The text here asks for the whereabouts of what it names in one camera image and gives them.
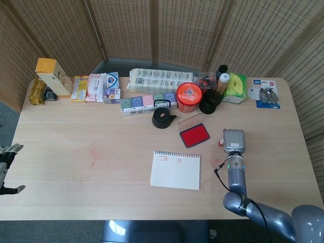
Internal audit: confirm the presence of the wooden folding screen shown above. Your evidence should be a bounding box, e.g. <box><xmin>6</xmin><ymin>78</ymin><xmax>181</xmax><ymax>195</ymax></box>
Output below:
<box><xmin>0</xmin><ymin>0</ymin><xmax>324</xmax><ymax>178</ymax></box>

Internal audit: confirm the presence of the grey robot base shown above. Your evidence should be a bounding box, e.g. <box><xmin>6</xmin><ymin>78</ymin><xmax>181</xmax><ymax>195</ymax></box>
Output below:
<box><xmin>101</xmin><ymin>220</ymin><xmax>212</xmax><ymax>243</ymax></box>

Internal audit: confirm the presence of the blue blister card pack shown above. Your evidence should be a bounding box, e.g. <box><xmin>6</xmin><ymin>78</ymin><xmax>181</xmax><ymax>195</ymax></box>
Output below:
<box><xmin>252</xmin><ymin>78</ymin><xmax>281</xmax><ymax>109</ymax></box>

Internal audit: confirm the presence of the brown bottle white cap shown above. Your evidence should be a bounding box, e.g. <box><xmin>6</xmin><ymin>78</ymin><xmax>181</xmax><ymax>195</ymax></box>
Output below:
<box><xmin>216</xmin><ymin>72</ymin><xmax>230</xmax><ymax>94</ymax></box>

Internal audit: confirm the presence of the white spiral lined notebook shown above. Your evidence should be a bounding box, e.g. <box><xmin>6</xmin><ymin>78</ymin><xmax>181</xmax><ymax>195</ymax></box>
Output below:
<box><xmin>149</xmin><ymin>150</ymin><xmax>202</xmax><ymax>190</ymax></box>

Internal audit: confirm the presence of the clear plastic box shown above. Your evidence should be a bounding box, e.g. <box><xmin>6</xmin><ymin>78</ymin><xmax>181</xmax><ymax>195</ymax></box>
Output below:
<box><xmin>196</xmin><ymin>71</ymin><xmax>218</xmax><ymax>91</ymax></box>

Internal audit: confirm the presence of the yellow cardboard box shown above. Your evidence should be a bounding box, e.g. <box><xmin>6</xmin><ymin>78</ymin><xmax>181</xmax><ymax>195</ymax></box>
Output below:
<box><xmin>70</xmin><ymin>75</ymin><xmax>90</xmax><ymax>103</ymax></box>

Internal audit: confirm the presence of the black mesh pen holder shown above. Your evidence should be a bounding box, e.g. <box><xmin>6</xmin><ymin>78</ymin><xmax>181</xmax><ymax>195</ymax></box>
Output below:
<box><xmin>198</xmin><ymin>90</ymin><xmax>222</xmax><ymax>115</ymax></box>

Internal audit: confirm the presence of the black teapot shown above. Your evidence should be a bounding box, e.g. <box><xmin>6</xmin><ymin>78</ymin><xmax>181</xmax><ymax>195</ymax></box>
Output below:
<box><xmin>151</xmin><ymin>99</ymin><xmax>177</xmax><ymax>130</ymax></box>

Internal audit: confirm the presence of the pink wet wipes pack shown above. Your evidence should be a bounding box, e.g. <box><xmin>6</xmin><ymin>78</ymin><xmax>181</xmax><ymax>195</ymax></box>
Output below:
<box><xmin>85</xmin><ymin>73</ymin><xmax>107</xmax><ymax>103</ymax></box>

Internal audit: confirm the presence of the small purple box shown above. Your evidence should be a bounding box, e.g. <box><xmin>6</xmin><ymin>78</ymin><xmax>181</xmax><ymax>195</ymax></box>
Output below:
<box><xmin>102</xmin><ymin>88</ymin><xmax>122</xmax><ymax>105</ymax></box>

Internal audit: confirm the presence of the orange snack tub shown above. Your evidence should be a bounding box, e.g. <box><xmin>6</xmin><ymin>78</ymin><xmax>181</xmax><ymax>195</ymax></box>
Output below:
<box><xmin>176</xmin><ymin>82</ymin><xmax>204</xmax><ymax>114</ymax></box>

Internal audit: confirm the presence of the tall cream gift box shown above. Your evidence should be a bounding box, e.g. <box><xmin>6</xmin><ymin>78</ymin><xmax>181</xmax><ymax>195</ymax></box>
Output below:
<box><xmin>34</xmin><ymin>58</ymin><xmax>73</xmax><ymax>98</ymax></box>

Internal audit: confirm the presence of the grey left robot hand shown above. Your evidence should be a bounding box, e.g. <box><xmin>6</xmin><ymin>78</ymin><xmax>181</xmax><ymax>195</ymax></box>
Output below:
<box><xmin>0</xmin><ymin>143</ymin><xmax>26</xmax><ymax>195</ymax></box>

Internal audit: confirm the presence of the blue and white box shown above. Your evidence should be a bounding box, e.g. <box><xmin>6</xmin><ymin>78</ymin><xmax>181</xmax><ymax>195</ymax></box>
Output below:
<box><xmin>103</xmin><ymin>71</ymin><xmax>120</xmax><ymax>90</ymax></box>

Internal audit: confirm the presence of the long clear-wrapped tissue pack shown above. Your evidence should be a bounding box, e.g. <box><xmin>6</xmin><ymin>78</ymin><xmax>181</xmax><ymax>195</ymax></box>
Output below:
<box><xmin>127</xmin><ymin>68</ymin><xmax>199</xmax><ymax>94</ymax></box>

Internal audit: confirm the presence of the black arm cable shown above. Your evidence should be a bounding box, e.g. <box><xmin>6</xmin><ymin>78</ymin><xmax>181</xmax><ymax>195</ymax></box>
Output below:
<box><xmin>214</xmin><ymin>161</ymin><xmax>269</xmax><ymax>230</ymax></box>

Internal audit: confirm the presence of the green tissue box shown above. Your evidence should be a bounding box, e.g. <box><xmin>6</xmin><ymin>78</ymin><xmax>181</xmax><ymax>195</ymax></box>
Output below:
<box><xmin>221</xmin><ymin>72</ymin><xmax>248</xmax><ymax>105</ymax></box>

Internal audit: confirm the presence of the red ink pad clear lid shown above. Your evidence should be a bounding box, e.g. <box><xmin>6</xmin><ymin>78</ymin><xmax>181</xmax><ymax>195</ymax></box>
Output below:
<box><xmin>178</xmin><ymin>113</ymin><xmax>211</xmax><ymax>149</ymax></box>

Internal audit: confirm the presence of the colourful pocket tissue multipack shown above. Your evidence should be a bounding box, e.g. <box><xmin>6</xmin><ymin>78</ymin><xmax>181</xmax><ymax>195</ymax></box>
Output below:
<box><xmin>119</xmin><ymin>91</ymin><xmax>178</xmax><ymax>117</ymax></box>

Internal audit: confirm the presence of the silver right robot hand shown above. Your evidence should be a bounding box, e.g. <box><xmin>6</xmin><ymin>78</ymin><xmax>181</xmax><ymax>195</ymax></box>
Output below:
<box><xmin>219</xmin><ymin>129</ymin><xmax>247</xmax><ymax>154</ymax></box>

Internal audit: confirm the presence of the gold foil packet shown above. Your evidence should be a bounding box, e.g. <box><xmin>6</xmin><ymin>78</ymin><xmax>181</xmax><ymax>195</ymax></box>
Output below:
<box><xmin>28</xmin><ymin>77</ymin><xmax>48</xmax><ymax>105</ymax></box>

